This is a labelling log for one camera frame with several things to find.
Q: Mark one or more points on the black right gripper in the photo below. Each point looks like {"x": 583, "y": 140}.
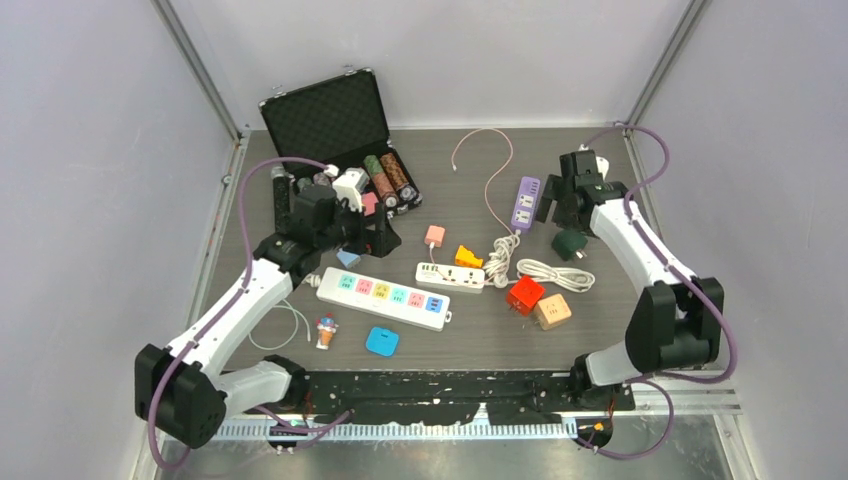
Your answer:
{"x": 560, "y": 217}

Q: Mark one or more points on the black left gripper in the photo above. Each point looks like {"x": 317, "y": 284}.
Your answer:
{"x": 381, "y": 240}

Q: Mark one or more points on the dark green cube socket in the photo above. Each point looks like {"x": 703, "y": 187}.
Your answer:
{"x": 569, "y": 244}

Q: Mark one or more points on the red cube socket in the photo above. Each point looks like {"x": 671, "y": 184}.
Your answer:
{"x": 524, "y": 295}

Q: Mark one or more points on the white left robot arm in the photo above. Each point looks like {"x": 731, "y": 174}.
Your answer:
{"x": 182, "y": 388}

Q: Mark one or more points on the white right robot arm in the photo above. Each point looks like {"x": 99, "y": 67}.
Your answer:
{"x": 675, "y": 323}

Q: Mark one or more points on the purple power strip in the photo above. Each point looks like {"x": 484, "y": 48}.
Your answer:
{"x": 526, "y": 203}

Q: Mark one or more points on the light blue charger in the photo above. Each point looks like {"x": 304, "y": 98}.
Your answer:
{"x": 347, "y": 259}

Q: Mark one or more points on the pink USB charger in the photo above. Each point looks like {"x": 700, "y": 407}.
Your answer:
{"x": 434, "y": 236}

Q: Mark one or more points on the long white colourful power strip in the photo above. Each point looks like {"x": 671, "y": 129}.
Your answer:
{"x": 382, "y": 298}

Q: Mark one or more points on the yellow plastic block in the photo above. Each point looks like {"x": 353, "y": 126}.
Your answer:
{"x": 466, "y": 258}

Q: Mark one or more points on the small white USB power strip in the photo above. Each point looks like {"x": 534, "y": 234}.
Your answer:
{"x": 450, "y": 277}

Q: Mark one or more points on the blue square case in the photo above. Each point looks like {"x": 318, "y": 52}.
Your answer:
{"x": 382, "y": 342}

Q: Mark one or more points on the ice cream toy figure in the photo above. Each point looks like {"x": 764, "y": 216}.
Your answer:
{"x": 326, "y": 328}

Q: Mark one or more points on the beige cube socket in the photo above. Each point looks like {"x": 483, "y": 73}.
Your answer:
{"x": 552, "y": 311}

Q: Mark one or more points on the black poker chip case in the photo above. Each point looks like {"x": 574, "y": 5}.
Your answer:
{"x": 340, "y": 121}

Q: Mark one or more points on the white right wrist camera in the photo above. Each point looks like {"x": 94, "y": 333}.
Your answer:
{"x": 602, "y": 166}

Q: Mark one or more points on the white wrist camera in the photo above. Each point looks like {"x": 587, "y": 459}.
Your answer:
{"x": 602, "y": 166}
{"x": 350, "y": 185}

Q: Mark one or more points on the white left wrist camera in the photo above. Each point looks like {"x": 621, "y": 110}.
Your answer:
{"x": 350, "y": 185}

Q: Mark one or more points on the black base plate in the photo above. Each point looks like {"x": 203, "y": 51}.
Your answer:
{"x": 442, "y": 398}

